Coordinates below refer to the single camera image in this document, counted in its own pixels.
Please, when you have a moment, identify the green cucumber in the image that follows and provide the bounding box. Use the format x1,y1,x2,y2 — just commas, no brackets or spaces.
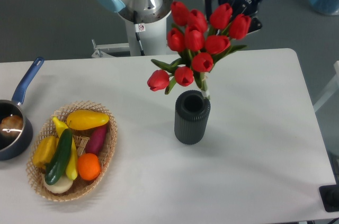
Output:
44,129,73,185

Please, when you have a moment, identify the orange fruit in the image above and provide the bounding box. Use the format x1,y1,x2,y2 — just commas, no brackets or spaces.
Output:
78,153,101,181

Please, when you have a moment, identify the white frame at right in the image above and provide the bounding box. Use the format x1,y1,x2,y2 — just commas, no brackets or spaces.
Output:
313,61,338,113

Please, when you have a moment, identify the black device at edge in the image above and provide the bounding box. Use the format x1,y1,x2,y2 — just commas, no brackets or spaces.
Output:
319,184,338,212

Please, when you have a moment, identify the yellow bell pepper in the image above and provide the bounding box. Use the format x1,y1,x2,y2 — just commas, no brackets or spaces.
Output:
32,136,59,169

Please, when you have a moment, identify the yellow mango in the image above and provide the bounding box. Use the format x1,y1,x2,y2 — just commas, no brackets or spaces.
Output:
66,110,110,130

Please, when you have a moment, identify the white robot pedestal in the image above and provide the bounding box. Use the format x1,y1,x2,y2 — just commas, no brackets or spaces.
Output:
97,0,173,56

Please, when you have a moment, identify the red tulip bouquet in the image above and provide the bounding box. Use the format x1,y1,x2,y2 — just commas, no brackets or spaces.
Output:
147,1,252,99

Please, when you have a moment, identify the yellow squash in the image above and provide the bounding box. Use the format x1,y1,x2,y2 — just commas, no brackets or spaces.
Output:
52,117,78,181

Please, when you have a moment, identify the woven wicker basket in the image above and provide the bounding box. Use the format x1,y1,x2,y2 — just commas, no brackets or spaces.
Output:
26,101,117,202

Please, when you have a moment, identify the dark grey ribbed vase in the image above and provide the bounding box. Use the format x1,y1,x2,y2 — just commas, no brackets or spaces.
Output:
174,90,211,145

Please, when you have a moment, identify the purple sweet potato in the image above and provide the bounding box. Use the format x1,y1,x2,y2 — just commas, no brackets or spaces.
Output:
85,125,107,156

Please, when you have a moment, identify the white onion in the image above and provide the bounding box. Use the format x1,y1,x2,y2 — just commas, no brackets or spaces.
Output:
43,175,73,194

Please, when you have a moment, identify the black cable on pedestal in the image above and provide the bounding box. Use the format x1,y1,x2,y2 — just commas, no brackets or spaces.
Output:
133,11,146,56

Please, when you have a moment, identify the blue saucepan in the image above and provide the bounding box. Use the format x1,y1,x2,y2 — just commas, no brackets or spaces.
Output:
1,57,44,161

